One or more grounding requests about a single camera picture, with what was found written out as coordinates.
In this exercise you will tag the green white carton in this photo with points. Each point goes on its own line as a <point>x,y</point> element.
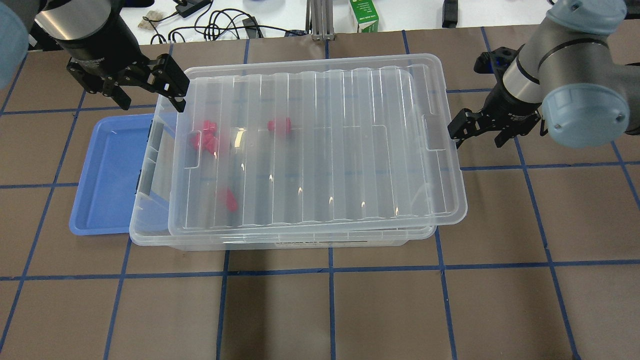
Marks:
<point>364,16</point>

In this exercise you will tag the clear plastic box lid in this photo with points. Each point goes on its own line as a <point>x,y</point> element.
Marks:
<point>368,150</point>

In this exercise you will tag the black gripper lid side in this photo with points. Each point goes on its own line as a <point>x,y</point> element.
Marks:
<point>503,106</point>

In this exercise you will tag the blue plastic tray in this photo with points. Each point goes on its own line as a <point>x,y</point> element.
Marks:
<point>125,178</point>

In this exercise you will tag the black gripper tray side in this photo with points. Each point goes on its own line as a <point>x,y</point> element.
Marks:
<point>103,49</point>

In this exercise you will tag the black power adapter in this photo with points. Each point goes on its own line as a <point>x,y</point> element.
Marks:
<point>186,8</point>

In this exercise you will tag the clear plastic storage box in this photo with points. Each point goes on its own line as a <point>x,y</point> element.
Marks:
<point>166,116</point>

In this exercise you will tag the aluminium frame post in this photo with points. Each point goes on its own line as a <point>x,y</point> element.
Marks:
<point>320,20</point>

